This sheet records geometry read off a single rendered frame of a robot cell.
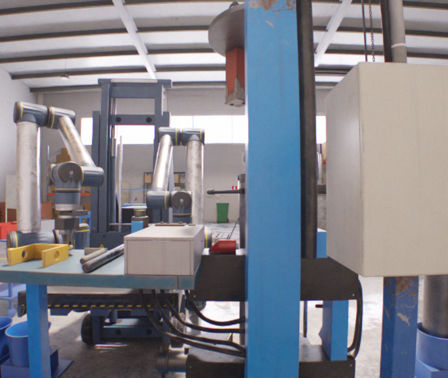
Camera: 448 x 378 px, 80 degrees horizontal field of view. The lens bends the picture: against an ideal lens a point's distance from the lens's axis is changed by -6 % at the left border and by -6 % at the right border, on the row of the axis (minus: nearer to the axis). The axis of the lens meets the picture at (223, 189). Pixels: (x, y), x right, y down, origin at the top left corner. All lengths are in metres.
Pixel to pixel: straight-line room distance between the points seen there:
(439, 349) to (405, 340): 1.76
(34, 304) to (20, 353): 1.11
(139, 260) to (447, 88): 0.94
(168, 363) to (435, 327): 1.78
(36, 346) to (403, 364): 1.32
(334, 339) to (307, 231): 0.51
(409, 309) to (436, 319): 1.73
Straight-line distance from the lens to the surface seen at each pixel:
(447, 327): 2.48
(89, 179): 1.61
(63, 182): 1.41
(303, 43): 1.31
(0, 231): 3.76
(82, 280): 1.09
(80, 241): 2.01
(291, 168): 0.99
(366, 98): 0.59
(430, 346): 2.52
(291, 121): 1.02
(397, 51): 0.77
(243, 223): 1.83
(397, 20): 0.80
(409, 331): 0.75
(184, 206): 1.53
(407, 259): 0.61
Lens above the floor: 1.33
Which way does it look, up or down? 1 degrees up
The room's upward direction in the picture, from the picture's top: straight up
